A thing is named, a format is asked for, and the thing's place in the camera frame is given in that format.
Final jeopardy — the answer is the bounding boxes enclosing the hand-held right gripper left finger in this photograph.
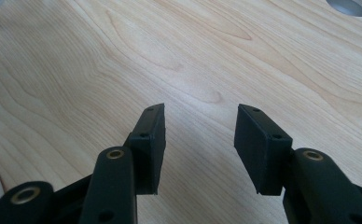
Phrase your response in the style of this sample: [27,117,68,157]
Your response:
[123,103,167,196]

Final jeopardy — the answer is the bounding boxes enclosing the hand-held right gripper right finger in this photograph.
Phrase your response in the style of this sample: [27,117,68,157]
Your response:
[233,104,294,196]

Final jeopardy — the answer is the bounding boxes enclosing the grey round cable grommet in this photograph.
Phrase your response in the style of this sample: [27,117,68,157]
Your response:
[325,0,362,18]

